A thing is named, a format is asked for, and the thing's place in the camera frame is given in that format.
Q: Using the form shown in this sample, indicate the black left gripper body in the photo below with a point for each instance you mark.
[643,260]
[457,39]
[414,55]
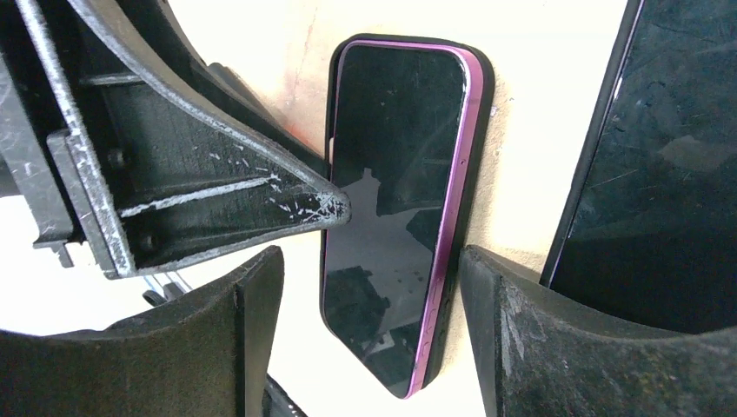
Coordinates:
[64,125]

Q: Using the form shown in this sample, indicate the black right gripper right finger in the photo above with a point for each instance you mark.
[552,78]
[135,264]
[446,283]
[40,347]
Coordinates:
[538,353]

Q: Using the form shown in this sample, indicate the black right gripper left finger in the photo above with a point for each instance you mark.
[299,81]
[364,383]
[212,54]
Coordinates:
[205,353]

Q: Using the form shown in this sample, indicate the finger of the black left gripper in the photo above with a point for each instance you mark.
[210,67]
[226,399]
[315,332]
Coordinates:
[157,24]
[201,184]

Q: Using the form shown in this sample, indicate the black phone silver frame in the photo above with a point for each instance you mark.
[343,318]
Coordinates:
[648,231]

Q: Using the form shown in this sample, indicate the small black phone case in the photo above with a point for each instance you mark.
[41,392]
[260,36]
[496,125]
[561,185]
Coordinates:
[489,80]

